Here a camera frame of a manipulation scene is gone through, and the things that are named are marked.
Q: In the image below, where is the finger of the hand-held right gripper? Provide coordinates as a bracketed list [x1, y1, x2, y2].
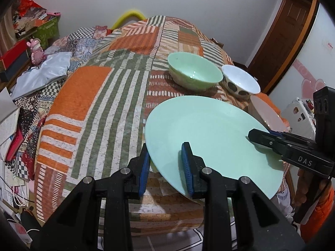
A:
[269, 131, 316, 147]
[248, 129, 288, 160]

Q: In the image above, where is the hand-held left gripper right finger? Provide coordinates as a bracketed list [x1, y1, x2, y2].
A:
[181, 142, 299, 251]

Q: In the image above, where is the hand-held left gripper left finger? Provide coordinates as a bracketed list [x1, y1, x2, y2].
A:
[31, 143, 151, 251]

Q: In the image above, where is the mint green plate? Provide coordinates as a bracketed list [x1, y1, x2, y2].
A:
[145, 96, 285, 200]

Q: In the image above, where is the white spotted bowl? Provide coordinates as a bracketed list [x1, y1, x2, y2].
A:
[222, 64, 261, 99]

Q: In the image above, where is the mint green bowl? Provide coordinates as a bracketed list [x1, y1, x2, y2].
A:
[167, 52, 223, 91]

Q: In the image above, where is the person's right forearm orange sleeve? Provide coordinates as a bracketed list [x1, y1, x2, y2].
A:
[301, 186, 335, 241]

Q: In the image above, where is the person's right hand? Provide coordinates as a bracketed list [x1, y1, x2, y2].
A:
[293, 171, 314, 207]

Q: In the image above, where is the white appliance with stickers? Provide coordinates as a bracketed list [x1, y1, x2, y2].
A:
[281, 97, 317, 140]

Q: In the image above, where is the white wardrobe door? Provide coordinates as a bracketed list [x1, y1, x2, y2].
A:
[267, 3, 335, 126]

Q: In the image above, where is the orange striped patchwork blanket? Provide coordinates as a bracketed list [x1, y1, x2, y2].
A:
[34, 15, 291, 237]

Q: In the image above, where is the wooden door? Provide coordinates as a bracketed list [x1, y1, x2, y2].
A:
[246, 0, 318, 95]

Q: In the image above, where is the red book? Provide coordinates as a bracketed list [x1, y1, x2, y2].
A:
[5, 129, 25, 163]

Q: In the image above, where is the grey folded cloth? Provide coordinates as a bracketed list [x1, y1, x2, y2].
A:
[12, 51, 73, 100]

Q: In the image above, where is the checkered patchwork quilt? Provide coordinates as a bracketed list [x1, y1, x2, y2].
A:
[5, 26, 113, 181]

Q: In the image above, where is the open notebook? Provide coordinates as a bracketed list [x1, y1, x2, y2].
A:
[0, 87, 21, 147]

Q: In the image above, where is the yellow foam tube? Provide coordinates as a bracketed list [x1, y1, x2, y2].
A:
[111, 9, 146, 30]

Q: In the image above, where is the pink rabbit toy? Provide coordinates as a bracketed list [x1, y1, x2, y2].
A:
[27, 38, 47, 64]

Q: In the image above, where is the dark box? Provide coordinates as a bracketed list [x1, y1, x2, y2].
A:
[0, 51, 30, 82]

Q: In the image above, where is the green box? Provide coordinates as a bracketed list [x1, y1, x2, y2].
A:
[33, 16, 61, 50]

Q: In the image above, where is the red box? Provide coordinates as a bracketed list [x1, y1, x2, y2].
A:
[0, 40, 29, 71]

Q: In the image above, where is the pile of papers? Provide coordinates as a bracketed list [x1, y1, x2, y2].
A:
[12, 5, 57, 38]

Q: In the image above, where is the striped brown curtain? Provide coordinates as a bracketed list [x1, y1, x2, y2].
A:
[0, 5, 19, 58]

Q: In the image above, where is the red bag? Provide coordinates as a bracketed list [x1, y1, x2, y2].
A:
[19, 0, 38, 11]

